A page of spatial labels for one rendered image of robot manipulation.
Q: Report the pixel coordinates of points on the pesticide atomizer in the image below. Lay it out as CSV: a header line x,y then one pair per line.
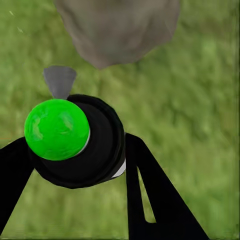
x,y
74,141

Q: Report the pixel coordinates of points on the tree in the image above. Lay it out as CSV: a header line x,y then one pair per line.
x,y
111,32

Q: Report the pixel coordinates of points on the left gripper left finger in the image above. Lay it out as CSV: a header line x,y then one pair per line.
x,y
15,170

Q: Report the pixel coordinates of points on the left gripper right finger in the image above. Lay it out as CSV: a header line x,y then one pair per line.
x,y
174,220

